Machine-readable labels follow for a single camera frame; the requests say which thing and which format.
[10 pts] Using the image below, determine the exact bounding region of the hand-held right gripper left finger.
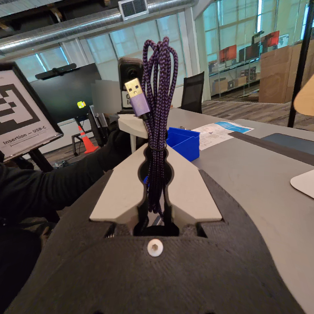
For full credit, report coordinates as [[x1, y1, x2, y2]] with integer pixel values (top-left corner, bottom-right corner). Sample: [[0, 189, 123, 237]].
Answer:
[[89, 143, 149, 226]]

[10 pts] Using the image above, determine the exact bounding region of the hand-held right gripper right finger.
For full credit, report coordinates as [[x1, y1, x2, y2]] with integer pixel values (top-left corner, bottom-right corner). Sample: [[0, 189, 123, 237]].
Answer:
[[164, 147, 222, 226]]

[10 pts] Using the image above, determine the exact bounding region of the purple braided usb cable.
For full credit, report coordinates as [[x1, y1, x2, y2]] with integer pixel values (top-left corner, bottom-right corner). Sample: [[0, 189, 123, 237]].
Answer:
[[124, 36, 179, 221]]

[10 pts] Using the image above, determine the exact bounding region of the blue plastic bin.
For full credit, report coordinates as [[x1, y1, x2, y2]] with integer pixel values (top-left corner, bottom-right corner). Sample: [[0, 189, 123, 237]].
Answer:
[[143, 127, 201, 185]]

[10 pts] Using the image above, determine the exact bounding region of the person's left forearm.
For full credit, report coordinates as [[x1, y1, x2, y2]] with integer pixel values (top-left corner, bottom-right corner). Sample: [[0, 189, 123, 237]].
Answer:
[[0, 147, 106, 221]]

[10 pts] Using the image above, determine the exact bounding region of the person's left hand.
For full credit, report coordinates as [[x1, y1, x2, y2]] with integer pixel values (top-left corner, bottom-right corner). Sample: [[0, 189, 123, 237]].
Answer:
[[98, 127, 138, 173]]

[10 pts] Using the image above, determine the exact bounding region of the orange traffic cone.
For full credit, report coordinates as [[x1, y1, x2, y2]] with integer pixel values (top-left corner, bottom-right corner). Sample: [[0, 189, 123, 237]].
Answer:
[[78, 126, 99, 154]]

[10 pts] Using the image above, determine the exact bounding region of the white air vent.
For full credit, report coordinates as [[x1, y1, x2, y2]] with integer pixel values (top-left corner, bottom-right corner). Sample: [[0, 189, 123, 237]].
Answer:
[[118, 0, 149, 20]]

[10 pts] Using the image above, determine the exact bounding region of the printed paper sheet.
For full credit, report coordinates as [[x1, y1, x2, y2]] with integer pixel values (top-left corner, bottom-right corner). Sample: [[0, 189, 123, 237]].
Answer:
[[191, 121, 255, 151]]

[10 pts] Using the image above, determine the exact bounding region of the black webcam bar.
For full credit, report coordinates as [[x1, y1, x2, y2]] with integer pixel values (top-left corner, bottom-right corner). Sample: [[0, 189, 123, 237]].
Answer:
[[35, 67, 80, 80]]

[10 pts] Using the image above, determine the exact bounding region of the black television screen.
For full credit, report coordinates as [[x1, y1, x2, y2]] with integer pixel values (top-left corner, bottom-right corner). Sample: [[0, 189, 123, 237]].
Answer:
[[31, 63, 102, 124]]

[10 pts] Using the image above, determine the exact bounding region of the black mesh office chair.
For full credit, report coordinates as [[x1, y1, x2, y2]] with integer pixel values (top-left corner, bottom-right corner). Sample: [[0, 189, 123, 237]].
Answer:
[[181, 72, 205, 114]]

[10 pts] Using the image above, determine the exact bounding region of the white tablet stand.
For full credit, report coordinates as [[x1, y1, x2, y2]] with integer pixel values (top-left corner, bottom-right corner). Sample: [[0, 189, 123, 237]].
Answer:
[[290, 169, 314, 199]]

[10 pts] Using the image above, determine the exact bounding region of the printed tag sign board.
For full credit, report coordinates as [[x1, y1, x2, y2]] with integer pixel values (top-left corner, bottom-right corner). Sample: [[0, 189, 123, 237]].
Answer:
[[0, 61, 64, 162]]

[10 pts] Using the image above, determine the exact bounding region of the wooden board with dark panel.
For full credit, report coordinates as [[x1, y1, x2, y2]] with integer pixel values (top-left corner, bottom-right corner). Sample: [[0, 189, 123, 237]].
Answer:
[[294, 75, 314, 116]]

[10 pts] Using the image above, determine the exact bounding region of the silver air duct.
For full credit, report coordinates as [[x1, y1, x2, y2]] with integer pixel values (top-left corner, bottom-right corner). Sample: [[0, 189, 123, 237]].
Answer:
[[0, 0, 118, 19], [0, 0, 198, 56]]

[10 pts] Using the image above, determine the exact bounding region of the red printer enclosure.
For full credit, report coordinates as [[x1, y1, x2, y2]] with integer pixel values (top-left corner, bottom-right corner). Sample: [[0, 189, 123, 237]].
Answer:
[[261, 31, 280, 48], [219, 45, 237, 63]]

